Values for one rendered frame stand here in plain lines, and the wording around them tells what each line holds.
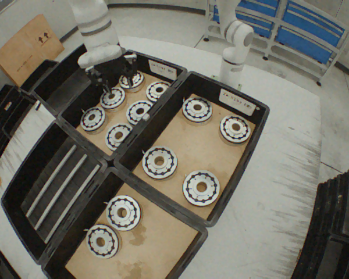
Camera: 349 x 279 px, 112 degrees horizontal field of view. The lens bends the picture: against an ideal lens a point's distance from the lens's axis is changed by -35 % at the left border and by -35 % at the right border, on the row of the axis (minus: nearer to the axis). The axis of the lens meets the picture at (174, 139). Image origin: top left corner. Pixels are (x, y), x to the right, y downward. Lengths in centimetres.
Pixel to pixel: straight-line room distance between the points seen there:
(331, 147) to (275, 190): 147
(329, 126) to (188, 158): 194
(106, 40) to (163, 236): 50
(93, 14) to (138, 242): 56
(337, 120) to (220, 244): 212
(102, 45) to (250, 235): 71
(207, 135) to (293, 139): 45
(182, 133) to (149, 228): 31
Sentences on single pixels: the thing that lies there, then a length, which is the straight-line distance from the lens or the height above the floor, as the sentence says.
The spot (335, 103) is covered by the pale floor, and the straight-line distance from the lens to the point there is 268.
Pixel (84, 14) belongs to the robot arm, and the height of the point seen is 124.
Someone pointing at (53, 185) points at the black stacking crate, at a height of 83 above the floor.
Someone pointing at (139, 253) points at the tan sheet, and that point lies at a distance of 54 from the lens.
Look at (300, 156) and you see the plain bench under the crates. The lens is 86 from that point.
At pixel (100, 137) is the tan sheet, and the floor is 83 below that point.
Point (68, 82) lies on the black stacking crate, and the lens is 96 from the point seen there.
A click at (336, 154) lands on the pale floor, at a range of 215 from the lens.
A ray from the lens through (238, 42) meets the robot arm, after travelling 64.
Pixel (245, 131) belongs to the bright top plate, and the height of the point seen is 86.
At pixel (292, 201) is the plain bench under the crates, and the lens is 78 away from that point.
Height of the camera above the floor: 135
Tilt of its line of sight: 63 degrees down
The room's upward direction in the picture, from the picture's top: 7 degrees counter-clockwise
